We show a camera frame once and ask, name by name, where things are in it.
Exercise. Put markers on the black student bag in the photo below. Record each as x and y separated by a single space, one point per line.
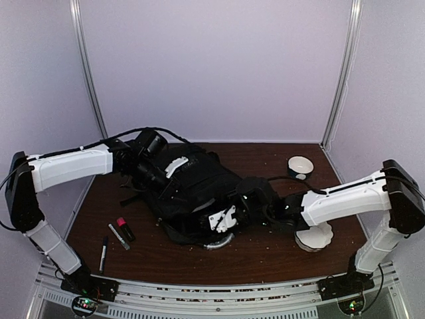
183 203

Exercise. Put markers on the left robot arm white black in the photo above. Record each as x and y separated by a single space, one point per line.
131 153

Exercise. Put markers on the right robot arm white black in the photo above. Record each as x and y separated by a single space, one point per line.
306 214

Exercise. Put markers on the dark bowl white inside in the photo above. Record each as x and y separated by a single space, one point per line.
300 167

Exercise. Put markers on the pink cap black highlighter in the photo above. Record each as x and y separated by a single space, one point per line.
123 225

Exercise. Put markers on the white scalloped dish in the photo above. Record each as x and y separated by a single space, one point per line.
315 239

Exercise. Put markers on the dark blue pen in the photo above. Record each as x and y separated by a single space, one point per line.
103 255

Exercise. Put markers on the aluminium front rail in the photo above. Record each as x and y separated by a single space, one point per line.
290 299

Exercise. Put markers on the right aluminium wall post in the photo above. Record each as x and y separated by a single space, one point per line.
351 40

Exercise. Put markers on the aluminium wall post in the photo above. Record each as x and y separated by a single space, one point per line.
351 40
75 11

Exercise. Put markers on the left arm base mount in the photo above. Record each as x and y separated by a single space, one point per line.
91 296

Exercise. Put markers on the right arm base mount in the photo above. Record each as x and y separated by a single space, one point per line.
348 290

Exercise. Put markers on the left aluminium wall post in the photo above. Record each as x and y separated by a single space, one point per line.
75 11

